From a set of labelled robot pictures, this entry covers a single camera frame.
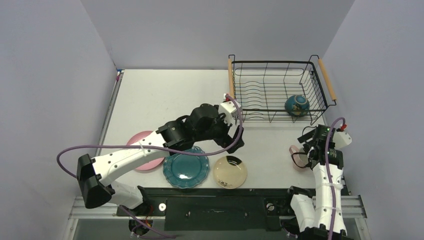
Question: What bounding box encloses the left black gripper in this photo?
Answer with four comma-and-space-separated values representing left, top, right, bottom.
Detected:
194, 111, 244, 153

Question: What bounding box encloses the pink mug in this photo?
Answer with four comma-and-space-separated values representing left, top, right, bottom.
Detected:
289, 145, 309, 172

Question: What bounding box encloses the dark bowl beige inside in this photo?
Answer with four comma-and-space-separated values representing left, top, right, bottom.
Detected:
284, 95, 310, 117

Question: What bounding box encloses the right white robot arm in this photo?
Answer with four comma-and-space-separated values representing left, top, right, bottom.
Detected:
282, 124, 349, 240

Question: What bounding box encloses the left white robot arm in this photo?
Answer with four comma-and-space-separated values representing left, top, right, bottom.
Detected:
76, 100, 244, 215

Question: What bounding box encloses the cream plate with black accent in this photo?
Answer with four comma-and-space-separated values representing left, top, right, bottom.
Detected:
212, 155, 248, 189

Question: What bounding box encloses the teal scalloped plate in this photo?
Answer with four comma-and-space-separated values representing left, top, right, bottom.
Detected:
162, 146, 210, 189

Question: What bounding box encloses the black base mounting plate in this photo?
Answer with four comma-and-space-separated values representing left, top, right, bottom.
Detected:
115, 186, 335, 232

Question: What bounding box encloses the pink plate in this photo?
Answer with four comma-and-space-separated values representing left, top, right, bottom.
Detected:
125, 130, 167, 172

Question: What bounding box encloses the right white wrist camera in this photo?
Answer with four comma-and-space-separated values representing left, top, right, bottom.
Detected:
333, 124, 353, 150

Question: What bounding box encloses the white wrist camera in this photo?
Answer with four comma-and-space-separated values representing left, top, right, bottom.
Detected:
333, 124, 353, 150
218, 94, 241, 126

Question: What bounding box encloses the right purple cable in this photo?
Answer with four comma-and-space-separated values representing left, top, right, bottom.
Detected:
323, 116, 347, 240

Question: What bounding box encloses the purple cable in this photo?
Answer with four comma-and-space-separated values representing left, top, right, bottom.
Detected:
323, 116, 347, 240
56, 94, 244, 180

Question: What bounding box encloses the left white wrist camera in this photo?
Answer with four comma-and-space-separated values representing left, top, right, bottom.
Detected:
218, 94, 241, 126

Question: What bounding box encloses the black wire dish rack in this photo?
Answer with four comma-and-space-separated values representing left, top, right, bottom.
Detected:
228, 54, 337, 125

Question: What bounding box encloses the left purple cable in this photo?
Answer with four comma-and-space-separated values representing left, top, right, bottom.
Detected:
56, 94, 244, 180

